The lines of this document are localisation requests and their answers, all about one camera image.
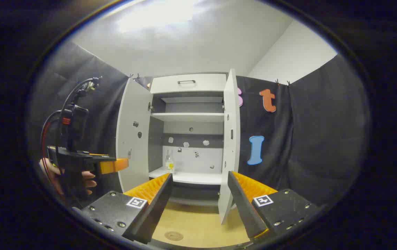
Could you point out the white cabinet shelf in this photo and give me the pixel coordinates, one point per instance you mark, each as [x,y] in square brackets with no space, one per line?
[188,117]
[198,177]

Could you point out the clear glass bottle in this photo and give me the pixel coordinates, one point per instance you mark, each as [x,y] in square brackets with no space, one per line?
[169,165]

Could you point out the white cabinet door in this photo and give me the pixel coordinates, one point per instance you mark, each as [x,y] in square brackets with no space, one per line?
[231,156]
[132,139]

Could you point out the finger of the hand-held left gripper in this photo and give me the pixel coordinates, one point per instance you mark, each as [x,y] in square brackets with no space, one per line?
[113,165]

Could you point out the white and grey cabinet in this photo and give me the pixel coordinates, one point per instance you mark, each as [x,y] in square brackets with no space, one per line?
[191,132]

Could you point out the white cabinet drawer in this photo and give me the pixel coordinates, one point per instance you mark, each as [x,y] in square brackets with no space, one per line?
[205,83]

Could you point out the black backdrop cloth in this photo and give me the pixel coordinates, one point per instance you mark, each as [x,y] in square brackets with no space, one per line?
[306,139]

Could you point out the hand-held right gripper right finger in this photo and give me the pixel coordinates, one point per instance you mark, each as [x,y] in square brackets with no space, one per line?
[245,208]

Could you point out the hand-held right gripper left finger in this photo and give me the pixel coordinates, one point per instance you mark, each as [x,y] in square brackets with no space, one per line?
[151,208]

